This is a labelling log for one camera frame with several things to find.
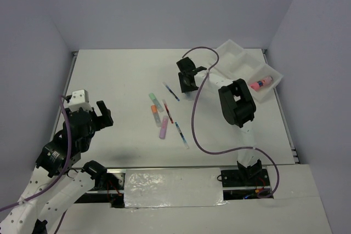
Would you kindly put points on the red pen refill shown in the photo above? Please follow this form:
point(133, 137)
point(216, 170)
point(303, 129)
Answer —
point(167, 110)

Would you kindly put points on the dark blue pen refill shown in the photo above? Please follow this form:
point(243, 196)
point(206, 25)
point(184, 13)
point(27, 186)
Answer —
point(171, 91)

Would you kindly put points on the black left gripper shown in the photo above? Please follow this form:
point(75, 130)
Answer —
point(105, 120)

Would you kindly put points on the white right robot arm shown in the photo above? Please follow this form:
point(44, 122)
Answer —
point(238, 108)

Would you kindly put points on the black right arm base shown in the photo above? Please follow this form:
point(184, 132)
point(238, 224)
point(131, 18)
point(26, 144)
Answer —
point(250, 182)

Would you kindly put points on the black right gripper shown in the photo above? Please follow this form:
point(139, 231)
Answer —
point(184, 87)

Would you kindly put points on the orange highlighter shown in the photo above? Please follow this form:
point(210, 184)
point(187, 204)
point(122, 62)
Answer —
point(156, 115)

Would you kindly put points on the green highlighter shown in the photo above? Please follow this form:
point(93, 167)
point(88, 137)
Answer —
point(156, 102)

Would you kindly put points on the light blue pen refill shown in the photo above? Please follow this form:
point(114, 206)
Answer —
point(181, 135)

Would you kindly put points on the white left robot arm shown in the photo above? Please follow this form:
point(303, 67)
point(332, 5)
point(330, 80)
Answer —
point(50, 192)

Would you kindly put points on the purple highlighter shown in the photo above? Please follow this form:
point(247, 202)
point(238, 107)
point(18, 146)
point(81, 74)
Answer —
point(163, 129)

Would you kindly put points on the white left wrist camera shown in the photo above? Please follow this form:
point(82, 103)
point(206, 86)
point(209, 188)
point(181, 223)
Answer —
point(79, 99)

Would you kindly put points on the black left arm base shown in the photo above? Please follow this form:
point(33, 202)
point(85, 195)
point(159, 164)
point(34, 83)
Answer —
point(108, 187)

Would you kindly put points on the silver tape sheet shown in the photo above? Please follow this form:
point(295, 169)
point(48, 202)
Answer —
point(168, 188)

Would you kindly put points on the white three-compartment tray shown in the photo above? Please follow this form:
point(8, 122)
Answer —
point(236, 62)

